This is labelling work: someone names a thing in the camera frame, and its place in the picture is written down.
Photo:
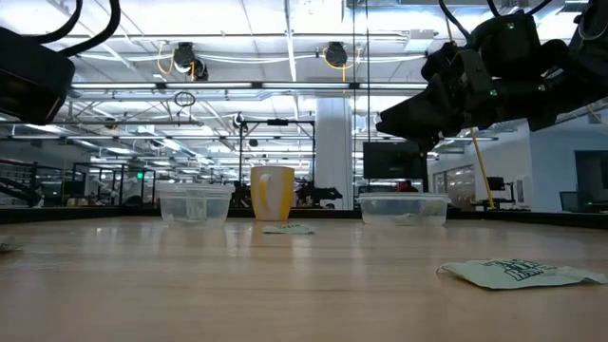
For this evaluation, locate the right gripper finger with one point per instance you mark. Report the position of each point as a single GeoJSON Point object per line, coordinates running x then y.
{"type": "Point", "coordinates": [423, 119]}

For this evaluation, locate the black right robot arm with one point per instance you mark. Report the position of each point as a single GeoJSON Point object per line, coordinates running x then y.
{"type": "Point", "coordinates": [594, 57]}

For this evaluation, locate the black computer monitor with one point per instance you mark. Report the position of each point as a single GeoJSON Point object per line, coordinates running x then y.
{"type": "Point", "coordinates": [394, 160]}

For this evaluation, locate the person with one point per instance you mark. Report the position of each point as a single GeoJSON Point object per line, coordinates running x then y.
{"type": "Point", "coordinates": [407, 186]}

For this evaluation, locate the green white sweetener packet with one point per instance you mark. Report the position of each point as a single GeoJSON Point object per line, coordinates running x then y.
{"type": "Point", "coordinates": [430, 210]}
{"type": "Point", "coordinates": [518, 274]}
{"type": "Point", "coordinates": [288, 229]}
{"type": "Point", "coordinates": [7, 244]}

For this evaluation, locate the white building pillar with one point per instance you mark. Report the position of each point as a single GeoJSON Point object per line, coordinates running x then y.
{"type": "Point", "coordinates": [334, 152]}

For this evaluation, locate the rectangular clear plastic container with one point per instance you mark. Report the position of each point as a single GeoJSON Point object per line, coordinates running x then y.
{"type": "Point", "coordinates": [389, 211]}

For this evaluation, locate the black background robot station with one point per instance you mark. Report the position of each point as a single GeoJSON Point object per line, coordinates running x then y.
{"type": "Point", "coordinates": [278, 122]}

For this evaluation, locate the orange and white mug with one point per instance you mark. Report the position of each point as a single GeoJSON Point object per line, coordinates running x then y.
{"type": "Point", "coordinates": [272, 195]}

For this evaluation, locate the round clear plastic bowl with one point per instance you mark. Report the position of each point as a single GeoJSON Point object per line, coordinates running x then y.
{"type": "Point", "coordinates": [173, 209]}

